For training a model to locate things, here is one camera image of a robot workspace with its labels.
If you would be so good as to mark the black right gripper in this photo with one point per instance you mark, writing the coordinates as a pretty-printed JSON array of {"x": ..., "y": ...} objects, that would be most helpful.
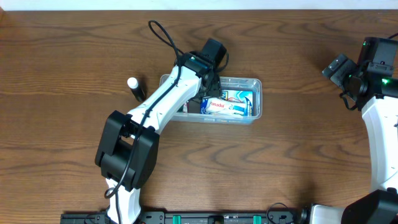
[{"x": 337, "y": 66}]

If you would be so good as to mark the white Panadol box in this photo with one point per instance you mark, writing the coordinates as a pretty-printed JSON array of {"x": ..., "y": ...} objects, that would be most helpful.
[{"x": 219, "y": 106}]

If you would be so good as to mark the orange Panadol box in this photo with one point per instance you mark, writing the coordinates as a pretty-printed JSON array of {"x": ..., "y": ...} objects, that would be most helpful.
[{"x": 185, "y": 108}]

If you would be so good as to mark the dark bottle white cap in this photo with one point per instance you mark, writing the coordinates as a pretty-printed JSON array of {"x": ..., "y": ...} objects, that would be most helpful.
[{"x": 136, "y": 89}]

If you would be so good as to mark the clear plastic container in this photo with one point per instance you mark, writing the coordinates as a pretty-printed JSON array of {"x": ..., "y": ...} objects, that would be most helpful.
[{"x": 227, "y": 83}]

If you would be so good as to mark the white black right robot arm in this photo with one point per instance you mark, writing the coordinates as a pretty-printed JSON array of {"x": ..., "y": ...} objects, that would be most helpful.
[{"x": 370, "y": 84}]

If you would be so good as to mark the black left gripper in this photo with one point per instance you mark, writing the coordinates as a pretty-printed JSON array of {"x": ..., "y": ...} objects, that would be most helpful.
[{"x": 212, "y": 86}]

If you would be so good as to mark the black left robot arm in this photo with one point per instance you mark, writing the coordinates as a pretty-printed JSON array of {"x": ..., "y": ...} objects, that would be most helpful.
[{"x": 128, "y": 146}]

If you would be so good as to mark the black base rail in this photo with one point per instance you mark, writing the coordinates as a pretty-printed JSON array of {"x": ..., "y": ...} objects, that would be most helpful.
[{"x": 273, "y": 216}]

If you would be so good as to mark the blue Kool Fever box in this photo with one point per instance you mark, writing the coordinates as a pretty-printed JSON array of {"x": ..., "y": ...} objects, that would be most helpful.
[{"x": 238, "y": 96}]

